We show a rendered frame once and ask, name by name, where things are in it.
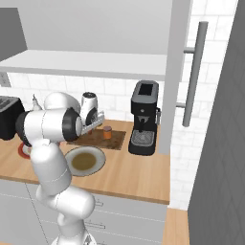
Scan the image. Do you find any black toaster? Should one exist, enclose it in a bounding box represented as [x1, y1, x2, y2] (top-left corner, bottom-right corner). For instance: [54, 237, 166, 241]
[0, 96, 26, 142]

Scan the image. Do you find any orange jar with brown lid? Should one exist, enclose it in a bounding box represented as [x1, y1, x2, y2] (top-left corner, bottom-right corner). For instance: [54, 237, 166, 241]
[101, 124, 113, 141]

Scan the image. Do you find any grey base cupboard door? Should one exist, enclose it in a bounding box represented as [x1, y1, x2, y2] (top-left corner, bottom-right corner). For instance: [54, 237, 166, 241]
[0, 178, 49, 245]

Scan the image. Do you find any grey open cabinet door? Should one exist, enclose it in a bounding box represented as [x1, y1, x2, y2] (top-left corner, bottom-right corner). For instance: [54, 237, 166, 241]
[158, 0, 194, 156]

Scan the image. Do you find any grey cabinet door handle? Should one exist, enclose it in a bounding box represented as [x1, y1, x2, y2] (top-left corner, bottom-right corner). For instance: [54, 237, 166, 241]
[175, 20, 210, 128]

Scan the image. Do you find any red round plate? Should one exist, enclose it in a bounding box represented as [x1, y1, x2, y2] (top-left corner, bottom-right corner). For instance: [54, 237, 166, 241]
[16, 141, 33, 161]

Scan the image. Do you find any grey tall side panel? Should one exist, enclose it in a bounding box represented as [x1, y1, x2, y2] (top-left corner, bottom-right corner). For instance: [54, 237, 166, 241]
[187, 0, 245, 245]

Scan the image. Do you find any grey wall socket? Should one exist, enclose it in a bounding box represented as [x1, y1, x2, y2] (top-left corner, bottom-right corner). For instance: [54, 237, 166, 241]
[0, 72, 11, 88]

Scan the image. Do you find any grey wall cabinet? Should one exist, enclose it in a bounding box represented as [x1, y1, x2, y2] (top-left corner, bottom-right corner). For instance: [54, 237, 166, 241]
[0, 0, 175, 81]

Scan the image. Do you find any black coffee machine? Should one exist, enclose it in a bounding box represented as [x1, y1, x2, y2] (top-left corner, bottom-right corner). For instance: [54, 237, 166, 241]
[127, 79, 162, 157]

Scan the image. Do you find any grey round plate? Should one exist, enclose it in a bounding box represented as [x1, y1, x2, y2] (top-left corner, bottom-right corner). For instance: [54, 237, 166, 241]
[64, 145, 107, 178]

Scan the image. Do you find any dark brown cutting board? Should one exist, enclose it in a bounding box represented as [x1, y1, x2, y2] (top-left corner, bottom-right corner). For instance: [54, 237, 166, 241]
[66, 124, 127, 151]

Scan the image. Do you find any grey drawer front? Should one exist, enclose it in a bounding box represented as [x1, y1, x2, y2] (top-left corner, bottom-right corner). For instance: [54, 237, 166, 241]
[25, 183, 168, 222]
[37, 210, 167, 245]

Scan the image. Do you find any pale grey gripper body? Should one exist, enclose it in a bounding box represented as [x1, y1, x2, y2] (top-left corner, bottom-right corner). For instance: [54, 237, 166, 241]
[80, 110, 106, 137]

